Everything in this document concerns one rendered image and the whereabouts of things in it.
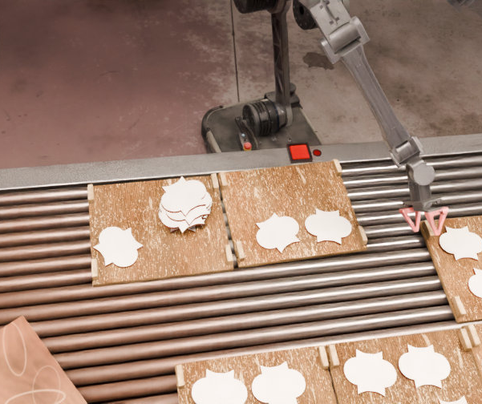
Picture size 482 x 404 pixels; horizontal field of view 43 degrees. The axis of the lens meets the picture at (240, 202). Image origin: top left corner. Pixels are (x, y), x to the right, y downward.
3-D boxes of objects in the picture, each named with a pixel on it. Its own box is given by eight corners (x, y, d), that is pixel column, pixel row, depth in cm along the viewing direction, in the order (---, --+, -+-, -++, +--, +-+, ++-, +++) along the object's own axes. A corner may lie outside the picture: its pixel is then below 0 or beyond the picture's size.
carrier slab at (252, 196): (216, 175, 202) (217, 173, 201) (334, 163, 210) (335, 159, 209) (238, 268, 183) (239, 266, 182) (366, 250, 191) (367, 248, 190)
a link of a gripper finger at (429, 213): (432, 239, 166) (427, 205, 165) (416, 236, 173) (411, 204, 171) (452, 232, 168) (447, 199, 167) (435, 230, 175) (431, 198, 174)
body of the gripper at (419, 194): (423, 209, 167) (419, 183, 166) (402, 207, 176) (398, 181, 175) (443, 204, 169) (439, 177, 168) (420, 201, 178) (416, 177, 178)
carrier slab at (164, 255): (87, 188, 194) (87, 186, 193) (215, 177, 202) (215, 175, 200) (93, 287, 175) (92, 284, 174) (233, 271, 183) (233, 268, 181)
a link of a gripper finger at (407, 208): (416, 236, 173) (411, 204, 171) (402, 233, 179) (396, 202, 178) (436, 230, 175) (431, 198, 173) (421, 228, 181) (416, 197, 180)
